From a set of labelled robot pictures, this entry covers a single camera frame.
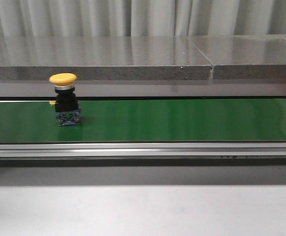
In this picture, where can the grey stone slab left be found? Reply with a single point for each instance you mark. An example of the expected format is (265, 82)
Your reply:
(159, 58)

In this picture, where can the grey stone slab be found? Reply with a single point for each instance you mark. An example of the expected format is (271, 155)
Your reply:
(245, 58)
(159, 58)

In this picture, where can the grey stone slab right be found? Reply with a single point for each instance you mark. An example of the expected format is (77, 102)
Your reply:
(245, 58)

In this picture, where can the green conveyor belt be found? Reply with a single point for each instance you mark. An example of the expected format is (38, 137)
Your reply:
(148, 121)

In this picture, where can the grey pleated curtain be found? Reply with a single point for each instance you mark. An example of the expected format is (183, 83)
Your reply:
(141, 17)

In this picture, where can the aluminium conveyor side rail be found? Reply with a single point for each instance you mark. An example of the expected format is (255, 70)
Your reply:
(145, 151)

